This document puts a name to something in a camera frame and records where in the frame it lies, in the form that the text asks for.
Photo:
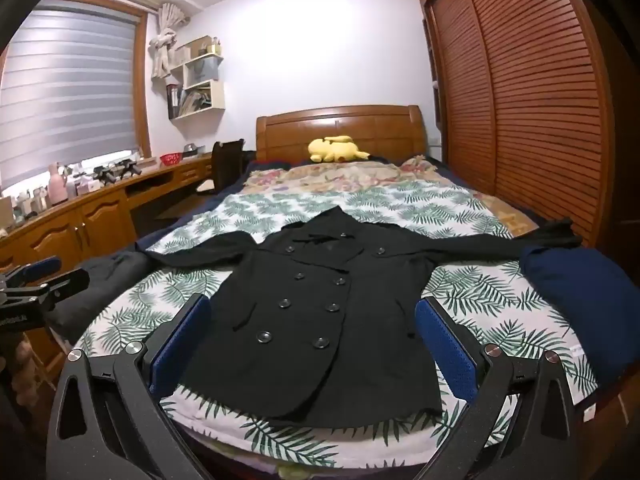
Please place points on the navy blue folded cloth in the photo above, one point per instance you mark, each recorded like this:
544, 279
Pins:
575, 300

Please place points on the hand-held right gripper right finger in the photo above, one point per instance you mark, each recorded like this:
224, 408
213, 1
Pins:
445, 347

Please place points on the navy bed sheet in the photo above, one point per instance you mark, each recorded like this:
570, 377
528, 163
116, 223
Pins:
200, 212

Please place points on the leaf print blanket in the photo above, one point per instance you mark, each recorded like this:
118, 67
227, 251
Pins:
450, 205

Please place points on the wooden window frame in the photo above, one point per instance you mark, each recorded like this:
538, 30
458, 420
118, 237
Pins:
143, 85

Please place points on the floral pillow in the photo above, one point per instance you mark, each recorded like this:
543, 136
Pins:
350, 175

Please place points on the metal pot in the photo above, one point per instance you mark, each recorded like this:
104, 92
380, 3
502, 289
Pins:
192, 150

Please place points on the wooden desk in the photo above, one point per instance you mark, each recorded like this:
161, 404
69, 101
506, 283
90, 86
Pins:
100, 215

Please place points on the dark grey folded cloth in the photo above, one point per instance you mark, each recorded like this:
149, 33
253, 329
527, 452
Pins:
105, 280

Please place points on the yellow plush toy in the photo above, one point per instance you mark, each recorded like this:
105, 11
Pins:
335, 150

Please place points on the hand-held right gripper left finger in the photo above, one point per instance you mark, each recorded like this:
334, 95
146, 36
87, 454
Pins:
175, 347

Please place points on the black buttoned coat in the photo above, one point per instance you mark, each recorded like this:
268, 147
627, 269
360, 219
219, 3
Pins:
310, 320

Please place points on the cluster of small bottles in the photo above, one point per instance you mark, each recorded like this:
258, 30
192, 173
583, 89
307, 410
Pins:
27, 205

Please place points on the person's left hand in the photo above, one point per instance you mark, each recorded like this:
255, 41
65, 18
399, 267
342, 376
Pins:
22, 370

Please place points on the wooden bed headboard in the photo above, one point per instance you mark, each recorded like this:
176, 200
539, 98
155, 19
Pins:
300, 135

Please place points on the red basket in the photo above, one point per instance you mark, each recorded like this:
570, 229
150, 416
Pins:
170, 160

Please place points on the dark wooden chair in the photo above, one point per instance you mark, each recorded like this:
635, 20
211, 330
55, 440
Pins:
225, 160

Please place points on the black tripod stand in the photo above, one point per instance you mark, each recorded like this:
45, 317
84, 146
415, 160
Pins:
117, 170

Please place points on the tied beige curtain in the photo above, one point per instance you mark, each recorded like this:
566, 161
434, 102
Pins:
165, 45

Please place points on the wooden louvred wardrobe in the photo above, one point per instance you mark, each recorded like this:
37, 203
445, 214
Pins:
525, 110

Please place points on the white wall shelf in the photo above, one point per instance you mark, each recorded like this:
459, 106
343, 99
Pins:
200, 85

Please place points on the grey window blind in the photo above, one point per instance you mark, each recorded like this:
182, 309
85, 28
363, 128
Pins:
65, 90

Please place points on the pink bottle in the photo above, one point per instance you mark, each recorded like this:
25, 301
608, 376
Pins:
56, 187

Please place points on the golden patterned bed sheet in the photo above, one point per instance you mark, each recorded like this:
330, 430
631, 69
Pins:
512, 220

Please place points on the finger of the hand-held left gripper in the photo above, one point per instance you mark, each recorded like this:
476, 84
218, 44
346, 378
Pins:
42, 267
67, 285

